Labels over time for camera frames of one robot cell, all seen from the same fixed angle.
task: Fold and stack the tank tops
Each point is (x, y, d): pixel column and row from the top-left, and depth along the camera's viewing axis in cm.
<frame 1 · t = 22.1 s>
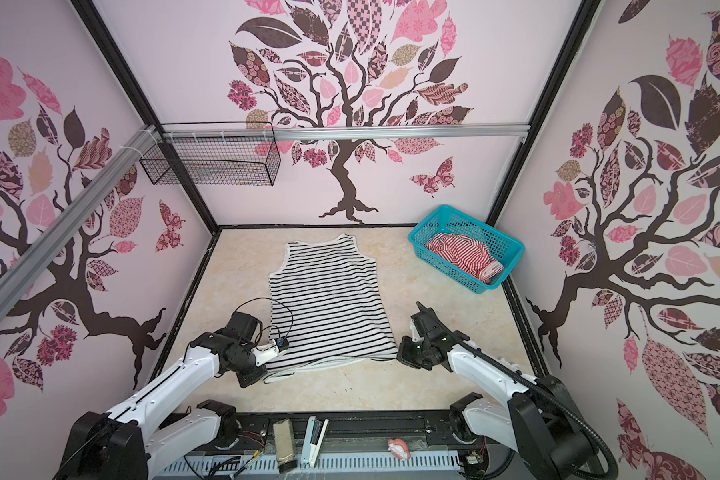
left hand: (256, 371, 83), fingers closed
right hand: (395, 353, 85), fingers closed
black white striped tank top: (328, 301, 100), on the table
red white striped tank top: (471, 256, 110), point 3 cm above the table
teal plastic basket: (449, 219, 116), point 7 cm above the table

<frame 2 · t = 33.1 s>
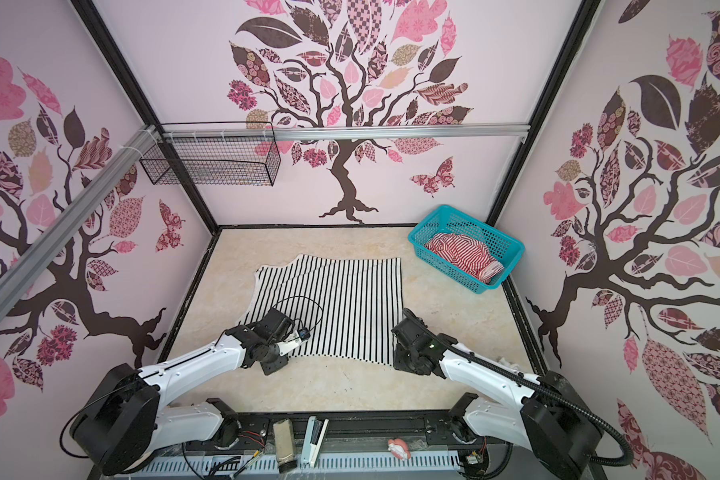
left hand: (274, 355, 86), fingers open
right hand: (397, 357, 85), fingers open
black white striped tank top: (349, 305, 99), on the table
the other named things where they were.

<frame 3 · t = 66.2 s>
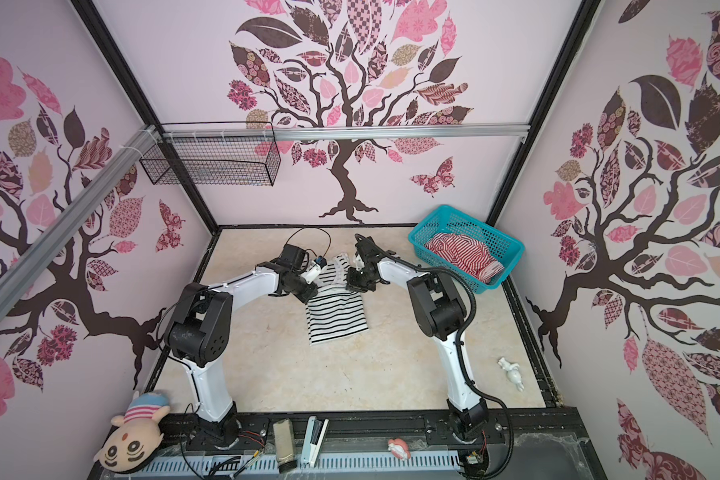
left hand: (311, 292, 98), fingers closed
right hand: (347, 282, 101), fingers closed
black white striped tank top: (334, 311, 96), point 2 cm above the table
the other named things where they were.

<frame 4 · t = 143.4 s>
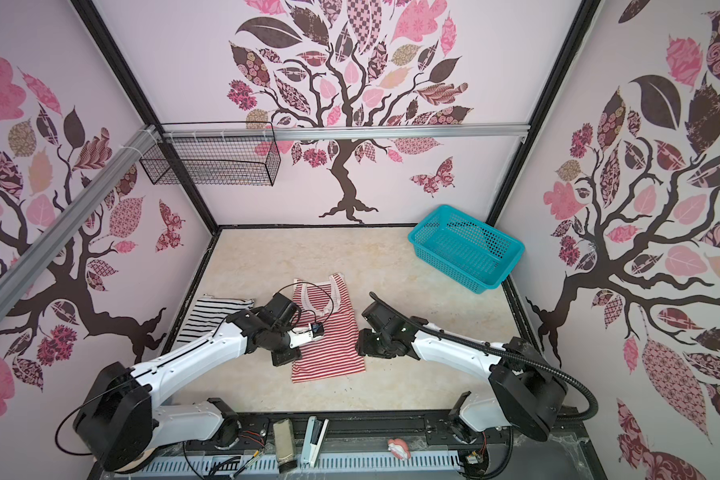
left hand: (292, 351, 83), fingers open
right hand: (358, 345, 83), fingers open
black white striped tank top: (208, 313, 97), on the table
red white striped tank top: (339, 353, 87), point 2 cm above the table
the other named things where they were.

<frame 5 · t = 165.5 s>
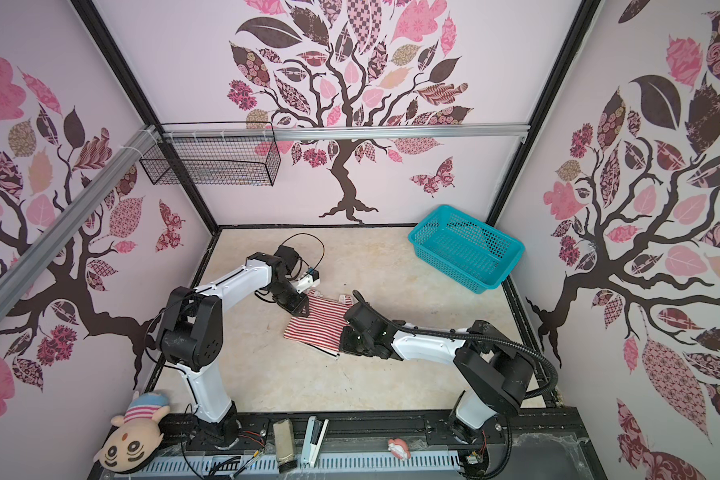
left hand: (300, 314, 90), fingers open
right hand: (336, 342, 84), fingers closed
red white striped tank top: (324, 323, 90), point 5 cm above the table
